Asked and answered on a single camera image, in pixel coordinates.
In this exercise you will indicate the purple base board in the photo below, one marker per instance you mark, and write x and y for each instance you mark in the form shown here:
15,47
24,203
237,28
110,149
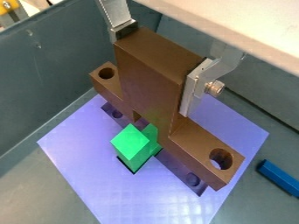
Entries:
151,196

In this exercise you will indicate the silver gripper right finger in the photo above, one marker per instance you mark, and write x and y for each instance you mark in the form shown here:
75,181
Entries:
202,80

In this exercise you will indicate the brown T-shaped block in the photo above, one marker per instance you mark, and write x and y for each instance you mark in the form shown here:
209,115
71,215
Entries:
143,85

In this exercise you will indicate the blue cylindrical peg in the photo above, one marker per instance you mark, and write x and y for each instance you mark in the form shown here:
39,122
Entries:
279,177

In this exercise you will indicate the green U-shaped block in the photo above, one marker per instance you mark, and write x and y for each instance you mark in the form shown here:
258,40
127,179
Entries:
137,145

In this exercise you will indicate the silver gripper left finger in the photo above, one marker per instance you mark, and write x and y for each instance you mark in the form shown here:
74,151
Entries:
115,12

